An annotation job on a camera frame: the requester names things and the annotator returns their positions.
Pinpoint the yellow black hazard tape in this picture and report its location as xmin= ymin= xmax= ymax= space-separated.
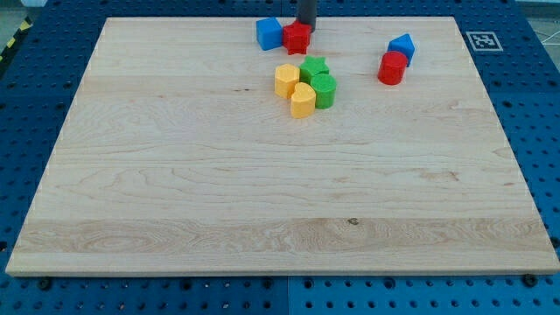
xmin=1 ymin=17 xmax=33 ymax=64

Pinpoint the white fiducial marker tag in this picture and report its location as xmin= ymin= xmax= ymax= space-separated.
xmin=465 ymin=31 xmax=503 ymax=52

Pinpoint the red star block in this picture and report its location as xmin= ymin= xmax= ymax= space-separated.
xmin=282 ymin=20 xmax=312 ymax=55

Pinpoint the blue triangle block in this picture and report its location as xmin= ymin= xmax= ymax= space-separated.
xmin=387 ymin=33 xmax=416 ymax=67

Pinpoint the green cylinder block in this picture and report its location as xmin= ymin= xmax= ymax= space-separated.
xmin=311 ymin=73 xmax=337 ymax=109

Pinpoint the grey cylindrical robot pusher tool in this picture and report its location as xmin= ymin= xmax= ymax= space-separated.
xmin=296 ymin=0 xmax=318 ymax=32

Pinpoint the blue cube block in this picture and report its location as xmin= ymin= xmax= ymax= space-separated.
xmin=255 ymin=17 xmax=283 ymax=51

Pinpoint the yellow heart block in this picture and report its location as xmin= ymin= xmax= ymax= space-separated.
xmin=290 ymin=82 xmax=316 ymax=119

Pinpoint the red cylinder block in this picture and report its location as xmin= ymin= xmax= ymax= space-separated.
xmin=377 ymin=51 xmax=408 ymax=85

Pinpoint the light wooden board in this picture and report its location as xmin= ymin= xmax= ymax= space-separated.
xmin=6 ymin=17 xmax=559 ymax=277

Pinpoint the yellow hexagon block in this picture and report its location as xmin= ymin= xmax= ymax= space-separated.
xmin=275 ymin=64 xmax=300 ymax=99

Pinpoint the green star block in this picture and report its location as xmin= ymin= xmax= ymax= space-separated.
xmin=299 ymin=55 xmax=330 ymax=84

